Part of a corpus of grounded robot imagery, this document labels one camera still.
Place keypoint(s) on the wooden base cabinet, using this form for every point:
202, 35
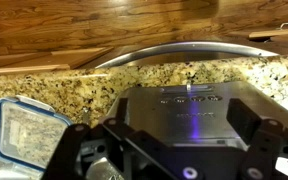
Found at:
34, 61
277, 33

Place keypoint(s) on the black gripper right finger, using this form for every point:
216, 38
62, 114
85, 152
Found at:
260, 140

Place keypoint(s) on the clear lid with blue rim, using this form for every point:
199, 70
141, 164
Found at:
27, 133

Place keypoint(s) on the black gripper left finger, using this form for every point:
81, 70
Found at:
67, 150

